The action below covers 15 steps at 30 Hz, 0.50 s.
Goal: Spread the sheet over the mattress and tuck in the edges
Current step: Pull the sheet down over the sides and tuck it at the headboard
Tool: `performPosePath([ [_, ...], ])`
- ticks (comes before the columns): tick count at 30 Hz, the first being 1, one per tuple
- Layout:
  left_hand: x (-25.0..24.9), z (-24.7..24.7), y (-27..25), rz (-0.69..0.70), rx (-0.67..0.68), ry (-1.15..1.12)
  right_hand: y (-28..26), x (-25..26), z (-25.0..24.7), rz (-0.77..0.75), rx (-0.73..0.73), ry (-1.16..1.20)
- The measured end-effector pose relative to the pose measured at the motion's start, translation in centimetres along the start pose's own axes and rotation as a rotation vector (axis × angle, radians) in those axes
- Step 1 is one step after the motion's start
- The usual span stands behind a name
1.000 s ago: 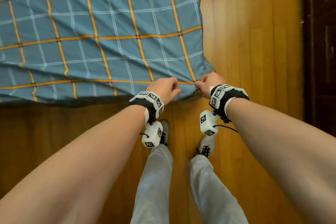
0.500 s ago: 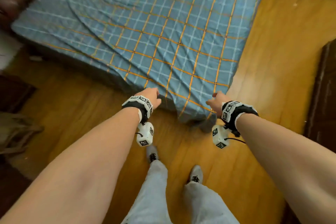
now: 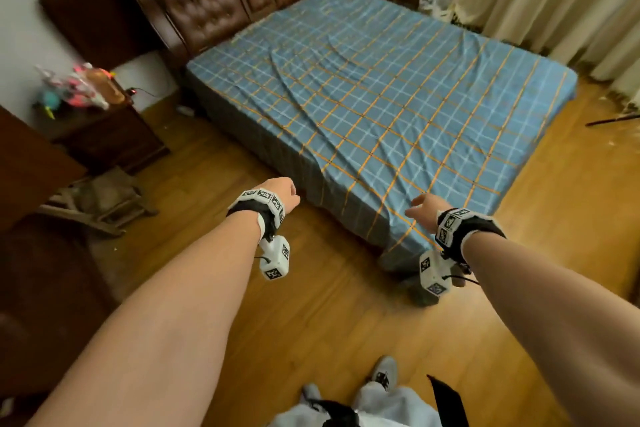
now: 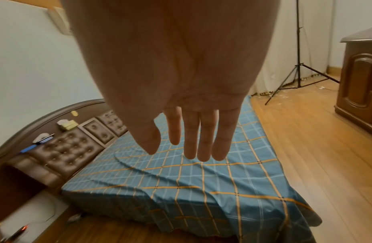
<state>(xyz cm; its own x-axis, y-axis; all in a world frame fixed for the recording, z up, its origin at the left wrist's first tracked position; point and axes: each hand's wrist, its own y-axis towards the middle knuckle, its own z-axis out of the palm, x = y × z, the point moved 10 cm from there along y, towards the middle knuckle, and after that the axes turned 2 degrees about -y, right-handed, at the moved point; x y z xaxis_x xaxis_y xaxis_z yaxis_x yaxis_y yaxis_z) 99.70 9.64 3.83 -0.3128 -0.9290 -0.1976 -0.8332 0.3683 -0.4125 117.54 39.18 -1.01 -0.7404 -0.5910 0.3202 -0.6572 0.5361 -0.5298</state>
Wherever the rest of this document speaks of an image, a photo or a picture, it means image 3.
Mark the person's left hand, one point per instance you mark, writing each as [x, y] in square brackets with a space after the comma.
[280, 194]

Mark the person's right hand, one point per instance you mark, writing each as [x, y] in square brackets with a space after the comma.
[430, 211]

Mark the blue plaid bed sheet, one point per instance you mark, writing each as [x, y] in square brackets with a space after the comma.
[390, 91]

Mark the person's left forearm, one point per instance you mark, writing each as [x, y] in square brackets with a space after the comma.
[160, 336]

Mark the person's right forearm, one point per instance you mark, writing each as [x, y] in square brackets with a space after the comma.
[565, 321]

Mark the person's right shoe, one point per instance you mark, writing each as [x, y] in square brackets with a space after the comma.
[384, 371]

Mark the person's shoe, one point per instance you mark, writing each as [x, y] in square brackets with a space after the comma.
[384, 371]
[311, 392]

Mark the person's right leg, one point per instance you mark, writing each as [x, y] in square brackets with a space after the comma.
[390, 406]

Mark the person's leg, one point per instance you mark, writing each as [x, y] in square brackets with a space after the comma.
[295, 416]
[390, 406]

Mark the person's left shoe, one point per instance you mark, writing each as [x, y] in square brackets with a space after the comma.
[311, 392]

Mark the person's left leg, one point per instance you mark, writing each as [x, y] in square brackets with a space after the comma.
[295, 416]

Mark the small wooden chair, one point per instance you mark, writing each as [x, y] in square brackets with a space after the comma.
[100, 201]

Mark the black power adapter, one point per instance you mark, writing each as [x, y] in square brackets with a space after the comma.
[131, 91]

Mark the amber plastic bottle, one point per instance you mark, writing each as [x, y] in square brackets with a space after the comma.
[107, 86]

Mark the black tripod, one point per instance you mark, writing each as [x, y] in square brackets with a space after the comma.
[612, 119]

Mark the white lined trash bin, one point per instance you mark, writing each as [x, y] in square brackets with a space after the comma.
[432, 4]

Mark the pink round plush toy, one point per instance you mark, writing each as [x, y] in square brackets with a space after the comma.
[82, 100]

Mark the dark wooden wardrobe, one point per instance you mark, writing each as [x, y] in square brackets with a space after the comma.
[35, 166]

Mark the teal plush toy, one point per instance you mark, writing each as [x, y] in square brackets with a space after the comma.
[48, 101]

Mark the white black marker wrist camera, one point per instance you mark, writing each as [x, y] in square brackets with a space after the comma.
[265, 214]
[470, 229]

